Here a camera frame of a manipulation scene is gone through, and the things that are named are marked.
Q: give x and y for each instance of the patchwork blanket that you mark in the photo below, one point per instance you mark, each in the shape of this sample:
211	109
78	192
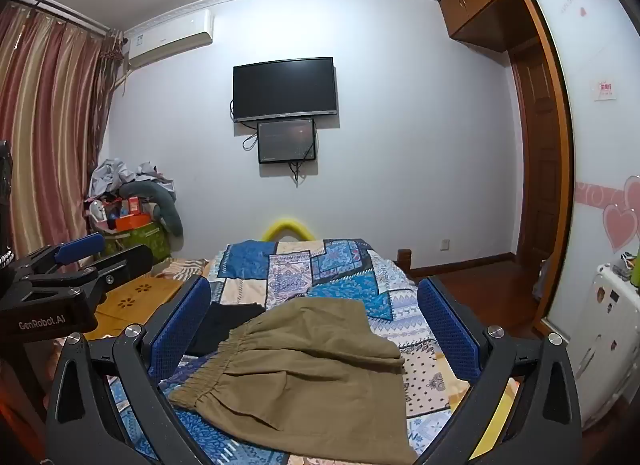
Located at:
340	265

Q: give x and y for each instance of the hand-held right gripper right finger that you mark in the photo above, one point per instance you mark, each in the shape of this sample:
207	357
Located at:
450	332

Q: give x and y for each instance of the white wall socket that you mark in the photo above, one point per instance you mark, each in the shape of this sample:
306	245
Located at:
443	245

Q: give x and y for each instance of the pile of grey clothes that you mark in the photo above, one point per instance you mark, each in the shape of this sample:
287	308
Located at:
112	175

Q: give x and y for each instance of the curtain rail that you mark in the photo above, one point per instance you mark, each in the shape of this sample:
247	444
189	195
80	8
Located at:
65	10

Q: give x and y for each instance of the striped pink curtain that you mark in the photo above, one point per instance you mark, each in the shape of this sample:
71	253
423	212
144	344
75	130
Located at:
45	135

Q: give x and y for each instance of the red label sticker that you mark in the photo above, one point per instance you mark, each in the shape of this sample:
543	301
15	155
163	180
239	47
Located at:
604	90

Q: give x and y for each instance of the white air conditioner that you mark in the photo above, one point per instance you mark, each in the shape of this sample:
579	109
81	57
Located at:
167	37

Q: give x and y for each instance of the wall-mounted black television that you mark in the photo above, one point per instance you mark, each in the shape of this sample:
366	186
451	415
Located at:
285	87

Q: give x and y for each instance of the wooden door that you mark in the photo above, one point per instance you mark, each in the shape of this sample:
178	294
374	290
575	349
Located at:
535	155

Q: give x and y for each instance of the grey plush pillow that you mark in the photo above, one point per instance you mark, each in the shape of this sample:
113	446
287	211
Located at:
167	215

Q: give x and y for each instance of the khaki pants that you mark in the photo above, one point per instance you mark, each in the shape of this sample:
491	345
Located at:
300	370

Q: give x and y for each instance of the green bag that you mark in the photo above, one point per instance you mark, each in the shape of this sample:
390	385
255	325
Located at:
150	242

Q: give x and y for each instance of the wooden bedpost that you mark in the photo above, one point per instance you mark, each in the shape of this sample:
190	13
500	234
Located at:
403	260

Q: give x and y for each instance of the wooden board with flower cutouts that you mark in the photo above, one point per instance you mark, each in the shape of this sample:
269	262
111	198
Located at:
140	295

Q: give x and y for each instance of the white mini fridge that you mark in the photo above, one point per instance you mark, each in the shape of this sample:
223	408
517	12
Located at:
605	325

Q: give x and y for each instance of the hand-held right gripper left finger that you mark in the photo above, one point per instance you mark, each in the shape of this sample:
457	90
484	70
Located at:
177	332

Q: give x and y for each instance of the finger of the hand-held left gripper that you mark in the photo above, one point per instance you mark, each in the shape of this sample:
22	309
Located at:
127	260
80	247

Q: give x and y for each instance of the black garment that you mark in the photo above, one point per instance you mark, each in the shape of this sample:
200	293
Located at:
220	325

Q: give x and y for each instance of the pink striped cloth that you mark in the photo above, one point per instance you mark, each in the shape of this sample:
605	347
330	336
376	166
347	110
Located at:
180	267

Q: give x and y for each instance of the green bottle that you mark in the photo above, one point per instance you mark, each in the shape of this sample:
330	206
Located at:
636	270

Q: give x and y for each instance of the orange box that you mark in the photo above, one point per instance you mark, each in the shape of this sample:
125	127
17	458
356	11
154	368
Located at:
132	222

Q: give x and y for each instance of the small black monitor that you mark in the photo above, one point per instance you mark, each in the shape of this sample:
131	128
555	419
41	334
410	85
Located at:
286	141

